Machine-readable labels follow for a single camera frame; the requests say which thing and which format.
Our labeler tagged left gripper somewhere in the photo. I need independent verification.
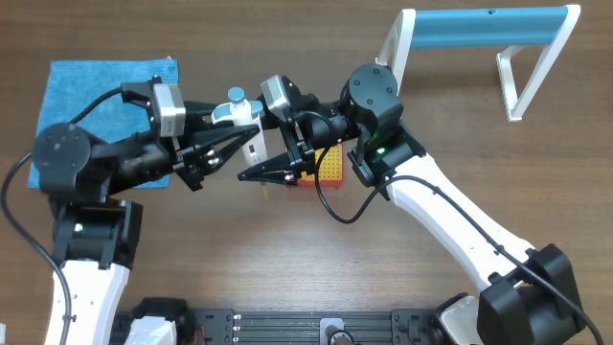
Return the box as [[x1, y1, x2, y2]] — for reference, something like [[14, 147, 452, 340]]
[[122, 76, 261, 193]]

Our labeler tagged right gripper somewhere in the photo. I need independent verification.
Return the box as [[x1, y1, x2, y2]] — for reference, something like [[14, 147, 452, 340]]
[[238, 76, 331, 186]]

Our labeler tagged white pipette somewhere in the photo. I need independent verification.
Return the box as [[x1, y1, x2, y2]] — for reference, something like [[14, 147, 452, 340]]
[[211, 85, 270, 200]]

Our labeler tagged red and yellow tip box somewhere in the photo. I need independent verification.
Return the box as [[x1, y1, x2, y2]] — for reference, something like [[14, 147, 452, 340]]
[[284, 142, 346, 189]]

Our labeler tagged blue cloth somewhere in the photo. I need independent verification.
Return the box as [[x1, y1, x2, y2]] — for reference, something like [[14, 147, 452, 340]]
[[27, 57, 180, 191]]

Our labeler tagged white and blue stand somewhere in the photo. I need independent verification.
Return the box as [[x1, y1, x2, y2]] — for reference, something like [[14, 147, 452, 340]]
[[375, 3, 582, 123]]

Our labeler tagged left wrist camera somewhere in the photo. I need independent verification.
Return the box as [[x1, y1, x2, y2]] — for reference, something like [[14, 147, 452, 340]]
[[152, 82, 188, 139]]

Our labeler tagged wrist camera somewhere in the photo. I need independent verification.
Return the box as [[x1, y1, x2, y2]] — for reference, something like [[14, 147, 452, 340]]
[[152, 82, 188, 139], [260, 74, 290, 122]]

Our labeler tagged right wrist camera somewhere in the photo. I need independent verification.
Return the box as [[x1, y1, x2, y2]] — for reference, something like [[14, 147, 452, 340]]
[[260, 74, 290, 122]]

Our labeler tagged black cable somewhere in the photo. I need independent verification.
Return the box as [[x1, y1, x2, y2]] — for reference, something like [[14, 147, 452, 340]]
[[296, 109, 605, 345], [0, 85, 125, 345]]

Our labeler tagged mounting rail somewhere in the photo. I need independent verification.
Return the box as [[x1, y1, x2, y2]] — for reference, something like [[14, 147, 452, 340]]
[[112, 309, 444, 345]]

